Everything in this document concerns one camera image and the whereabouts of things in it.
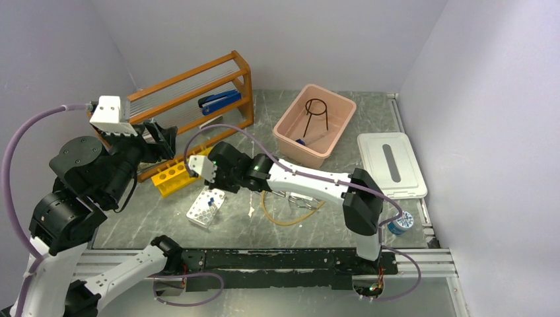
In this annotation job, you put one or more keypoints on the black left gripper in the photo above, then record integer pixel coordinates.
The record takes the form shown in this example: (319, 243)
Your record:
(164, 146)

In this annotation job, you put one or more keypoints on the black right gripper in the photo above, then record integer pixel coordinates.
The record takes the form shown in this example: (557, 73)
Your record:
(216, 185)

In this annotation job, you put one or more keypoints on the yellow rubber tubing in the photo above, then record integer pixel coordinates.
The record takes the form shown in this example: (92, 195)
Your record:
(293, 215)

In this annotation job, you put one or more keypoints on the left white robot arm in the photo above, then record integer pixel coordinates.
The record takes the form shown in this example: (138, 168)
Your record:
(92, 175)

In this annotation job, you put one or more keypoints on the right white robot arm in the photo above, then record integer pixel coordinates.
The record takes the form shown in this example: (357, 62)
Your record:
(357, 194)

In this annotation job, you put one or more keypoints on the yellow foam tray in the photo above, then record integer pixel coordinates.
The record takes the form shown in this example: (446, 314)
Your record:
(172, 178)

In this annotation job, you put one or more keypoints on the test tube in rack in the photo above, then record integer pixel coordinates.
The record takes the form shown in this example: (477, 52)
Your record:
(210, 212)

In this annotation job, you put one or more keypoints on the orange wooden shelf rack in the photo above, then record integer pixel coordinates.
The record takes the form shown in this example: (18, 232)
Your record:
(173, 102)

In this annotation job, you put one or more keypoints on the blue black stapler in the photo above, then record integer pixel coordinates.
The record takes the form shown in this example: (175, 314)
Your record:
(212, 103)

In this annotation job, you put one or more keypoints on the white test tube rack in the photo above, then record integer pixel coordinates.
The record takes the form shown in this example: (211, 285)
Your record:
(196, 212)

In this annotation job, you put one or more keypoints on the pink plastic bin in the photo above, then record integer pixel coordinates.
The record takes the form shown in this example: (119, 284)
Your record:
(292, 124)

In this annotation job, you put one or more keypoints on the white plastic bin lid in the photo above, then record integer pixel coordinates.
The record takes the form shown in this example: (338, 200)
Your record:
(390, 160)

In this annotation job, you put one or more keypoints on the blue white round container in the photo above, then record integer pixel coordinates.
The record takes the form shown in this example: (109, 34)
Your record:
(401, 225)

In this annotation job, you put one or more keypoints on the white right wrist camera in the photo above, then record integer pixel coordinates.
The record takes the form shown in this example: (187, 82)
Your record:
(201, 166)

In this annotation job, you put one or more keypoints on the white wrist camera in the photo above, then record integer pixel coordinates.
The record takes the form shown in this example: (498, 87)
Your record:
(201, 166)
(112, 115)

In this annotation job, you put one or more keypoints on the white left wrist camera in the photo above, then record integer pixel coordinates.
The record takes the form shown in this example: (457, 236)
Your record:
(112, 115)

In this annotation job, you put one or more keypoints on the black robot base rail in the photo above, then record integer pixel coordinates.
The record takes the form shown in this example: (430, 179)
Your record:
(281, 267)

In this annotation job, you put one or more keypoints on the black wire tripod stand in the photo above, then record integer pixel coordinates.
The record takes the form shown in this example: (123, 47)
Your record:
(310, 113)

